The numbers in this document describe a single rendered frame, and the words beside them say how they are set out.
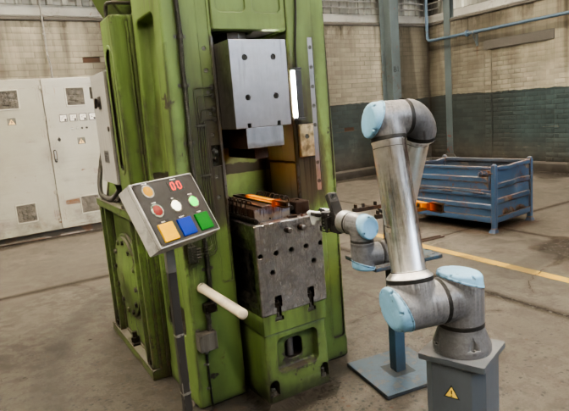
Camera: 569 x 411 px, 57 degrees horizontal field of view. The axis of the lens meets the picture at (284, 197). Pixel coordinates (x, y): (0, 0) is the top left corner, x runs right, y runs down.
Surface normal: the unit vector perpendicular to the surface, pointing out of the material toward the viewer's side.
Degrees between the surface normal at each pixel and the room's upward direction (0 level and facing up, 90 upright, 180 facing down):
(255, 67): 90
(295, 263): 90
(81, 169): 90
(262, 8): 90
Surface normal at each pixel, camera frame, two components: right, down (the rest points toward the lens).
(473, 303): 0.30, 0.13
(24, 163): 0.54, 0.09
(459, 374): -0.62, 0.18
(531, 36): -0.85, 0.15
